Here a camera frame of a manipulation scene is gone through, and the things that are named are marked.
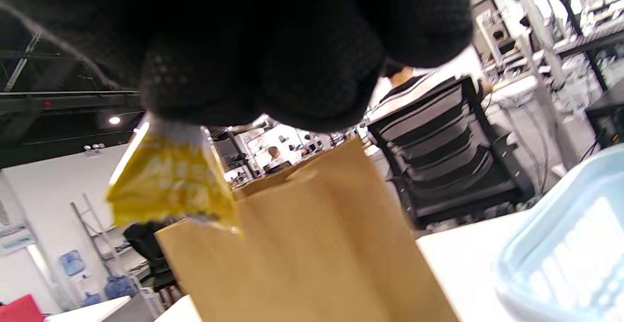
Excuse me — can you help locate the person's right hand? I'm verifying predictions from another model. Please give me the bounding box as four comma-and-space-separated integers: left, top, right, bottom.
0, 0, 478, 132

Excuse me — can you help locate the yellow coffee powder package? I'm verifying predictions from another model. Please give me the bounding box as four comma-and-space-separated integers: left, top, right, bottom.
106, 116, 243, 236

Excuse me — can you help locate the brown paper bag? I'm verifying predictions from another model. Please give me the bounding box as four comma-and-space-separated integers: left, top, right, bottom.
155, 136, 460, 322

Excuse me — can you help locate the light blue plastic basket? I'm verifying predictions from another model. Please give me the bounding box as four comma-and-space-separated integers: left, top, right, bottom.
493, 144, 624, 322

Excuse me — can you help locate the black mesh office chair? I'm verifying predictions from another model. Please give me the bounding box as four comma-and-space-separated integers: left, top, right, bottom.
367, 76, 535, 231

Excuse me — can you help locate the blue water jug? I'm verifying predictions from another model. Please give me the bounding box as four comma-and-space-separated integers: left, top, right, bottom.
60, 249, 86, 277
104, 276, 138, 299

